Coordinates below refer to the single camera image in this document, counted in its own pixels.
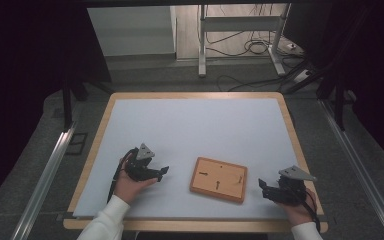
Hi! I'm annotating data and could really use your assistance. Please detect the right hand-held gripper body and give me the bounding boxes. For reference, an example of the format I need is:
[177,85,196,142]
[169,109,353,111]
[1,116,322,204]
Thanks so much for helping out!
[267,165,318,206]

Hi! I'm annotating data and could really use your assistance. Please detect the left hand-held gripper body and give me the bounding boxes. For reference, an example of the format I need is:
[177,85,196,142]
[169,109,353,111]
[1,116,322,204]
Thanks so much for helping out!
[124,143,158,183]

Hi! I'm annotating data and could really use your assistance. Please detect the person's left hand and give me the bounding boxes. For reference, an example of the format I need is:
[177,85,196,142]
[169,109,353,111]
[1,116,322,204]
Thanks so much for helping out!
[112,153,160,206]

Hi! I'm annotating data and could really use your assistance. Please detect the person's right hand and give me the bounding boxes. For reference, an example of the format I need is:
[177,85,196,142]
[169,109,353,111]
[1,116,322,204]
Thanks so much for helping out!
[277,187,318,228]

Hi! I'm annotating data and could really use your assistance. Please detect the wooden tray board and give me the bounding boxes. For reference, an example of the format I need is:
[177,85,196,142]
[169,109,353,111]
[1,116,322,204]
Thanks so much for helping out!
[188,156,249,205]

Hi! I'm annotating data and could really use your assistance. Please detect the white table mat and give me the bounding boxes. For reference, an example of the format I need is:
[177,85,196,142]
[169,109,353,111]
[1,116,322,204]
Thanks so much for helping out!
[72,97,302,222]

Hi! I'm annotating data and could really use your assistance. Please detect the black stand leg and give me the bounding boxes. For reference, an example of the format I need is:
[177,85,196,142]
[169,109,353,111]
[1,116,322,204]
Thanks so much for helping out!
[333,78,346,132]
[61,77,74,132]

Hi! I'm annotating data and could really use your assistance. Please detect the white power strip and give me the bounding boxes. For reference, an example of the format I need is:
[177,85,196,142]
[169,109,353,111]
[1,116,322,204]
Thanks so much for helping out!
[292,68,315,84]

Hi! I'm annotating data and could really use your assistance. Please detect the white panel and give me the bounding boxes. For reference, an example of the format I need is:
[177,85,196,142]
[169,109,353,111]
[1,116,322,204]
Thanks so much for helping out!
[86,5,178,58]

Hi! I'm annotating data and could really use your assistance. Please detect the dark curtain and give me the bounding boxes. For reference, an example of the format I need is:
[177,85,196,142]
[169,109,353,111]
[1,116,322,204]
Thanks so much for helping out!
[281,0,384,174]

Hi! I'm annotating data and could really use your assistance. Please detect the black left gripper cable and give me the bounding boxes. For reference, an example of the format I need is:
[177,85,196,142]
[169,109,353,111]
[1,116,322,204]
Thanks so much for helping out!
[106,147,139,204]

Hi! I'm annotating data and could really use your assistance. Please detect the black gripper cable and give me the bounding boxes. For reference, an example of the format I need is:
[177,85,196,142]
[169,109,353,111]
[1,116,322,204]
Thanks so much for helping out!
[288,181,322,234]
[106,147,139,204]

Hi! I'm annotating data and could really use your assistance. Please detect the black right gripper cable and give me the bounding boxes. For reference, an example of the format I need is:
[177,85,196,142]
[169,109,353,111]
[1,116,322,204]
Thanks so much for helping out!
[288,181,322,234]

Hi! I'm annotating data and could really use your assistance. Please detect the aluminium rail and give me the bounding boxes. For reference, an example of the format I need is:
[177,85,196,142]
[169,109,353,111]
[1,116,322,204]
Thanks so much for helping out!
[319,99,384,240]
[10,122,78,240]

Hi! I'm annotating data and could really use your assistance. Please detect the black floor cables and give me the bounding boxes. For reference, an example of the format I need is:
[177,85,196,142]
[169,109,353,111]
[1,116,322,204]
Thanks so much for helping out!
[205,3,309,93]

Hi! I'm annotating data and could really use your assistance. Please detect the white metal desk frame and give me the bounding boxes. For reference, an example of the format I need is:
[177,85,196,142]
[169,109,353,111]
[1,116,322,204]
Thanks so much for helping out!
[197,3,293,78]

